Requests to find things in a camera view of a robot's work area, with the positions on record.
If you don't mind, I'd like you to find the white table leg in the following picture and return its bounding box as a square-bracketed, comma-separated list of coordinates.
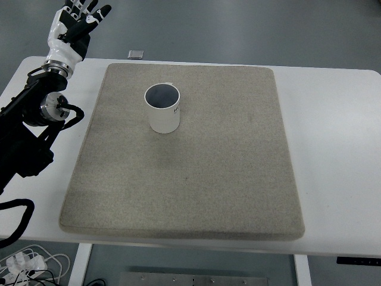
[68, 243, 92, 286]
[293, 254, 312, 286]

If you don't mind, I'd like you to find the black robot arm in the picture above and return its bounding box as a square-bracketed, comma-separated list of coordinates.
[1, 1, 111, 189]

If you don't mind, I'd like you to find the white table leg left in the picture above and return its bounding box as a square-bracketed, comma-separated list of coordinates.
[68, 243, 92, 286]

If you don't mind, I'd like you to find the small grey floor box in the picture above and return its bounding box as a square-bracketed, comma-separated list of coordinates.
[127, 49, 144, 60]

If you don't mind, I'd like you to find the beige felt mat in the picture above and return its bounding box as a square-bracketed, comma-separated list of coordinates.
[59, 63, 305, 241]

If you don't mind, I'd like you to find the white cables bundle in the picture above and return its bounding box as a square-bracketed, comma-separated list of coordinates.
[0, 243, 71, 286]

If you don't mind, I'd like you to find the white power strip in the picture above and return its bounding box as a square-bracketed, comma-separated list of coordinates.
[6, 251, 47, 274]

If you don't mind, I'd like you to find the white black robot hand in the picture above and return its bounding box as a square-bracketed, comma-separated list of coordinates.
[45, 0, 112, 64]

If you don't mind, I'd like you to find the white ribbed cup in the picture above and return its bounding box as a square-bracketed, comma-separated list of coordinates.
[144, 82, 180, 134]

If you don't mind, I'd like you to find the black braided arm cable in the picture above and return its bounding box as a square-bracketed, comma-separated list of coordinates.
[0, 198, 35, 249]

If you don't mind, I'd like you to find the white table leg right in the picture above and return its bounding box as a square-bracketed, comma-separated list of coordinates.
[293, 254, 312, 286]

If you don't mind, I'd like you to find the black desk control panel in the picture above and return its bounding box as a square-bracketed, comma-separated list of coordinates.
[336, 256, 381, 266]

